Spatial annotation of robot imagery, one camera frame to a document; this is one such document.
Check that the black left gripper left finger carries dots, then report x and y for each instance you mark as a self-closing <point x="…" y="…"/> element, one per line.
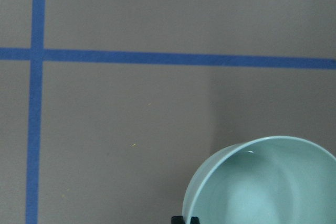
<point x="177" y="220"/>

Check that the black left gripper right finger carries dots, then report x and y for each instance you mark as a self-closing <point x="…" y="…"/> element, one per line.
<point x="194" y="220"/>

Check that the light green ceramic bowl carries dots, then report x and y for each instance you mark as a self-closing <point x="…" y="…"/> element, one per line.
<point x="278" y="179"/>

